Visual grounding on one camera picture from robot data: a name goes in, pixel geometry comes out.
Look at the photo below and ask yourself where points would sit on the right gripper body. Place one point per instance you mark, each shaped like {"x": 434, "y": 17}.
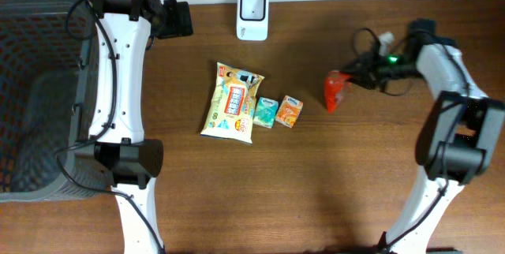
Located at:
{"x": 373, "y": 66}

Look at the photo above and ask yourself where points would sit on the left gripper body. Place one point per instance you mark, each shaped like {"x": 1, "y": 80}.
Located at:
{"x": 175, "y": 23}

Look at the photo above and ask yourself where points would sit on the red snack packet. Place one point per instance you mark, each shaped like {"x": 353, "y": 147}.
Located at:
{"x": 335, "y": 86}

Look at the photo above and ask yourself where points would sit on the orange tissue pack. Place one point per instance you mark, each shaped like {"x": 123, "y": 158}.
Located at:
{"x": 289, "y": 111}

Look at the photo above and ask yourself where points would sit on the yellow wet wipes pack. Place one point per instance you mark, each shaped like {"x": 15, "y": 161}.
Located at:
{"x": 233, "y": 104}

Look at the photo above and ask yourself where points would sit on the teal tissue pack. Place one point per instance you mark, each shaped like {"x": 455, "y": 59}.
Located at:
{"x": 265, "y": 112}

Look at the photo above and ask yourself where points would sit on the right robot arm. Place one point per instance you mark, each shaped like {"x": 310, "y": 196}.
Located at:
{"x": 458, "y": 139}

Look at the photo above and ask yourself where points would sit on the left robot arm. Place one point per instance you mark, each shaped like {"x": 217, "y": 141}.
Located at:
{"x": 126, "y": 29}

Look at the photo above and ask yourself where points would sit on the grey plastic basket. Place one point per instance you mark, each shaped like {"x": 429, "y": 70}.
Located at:
{"x": 48, "y": 93}

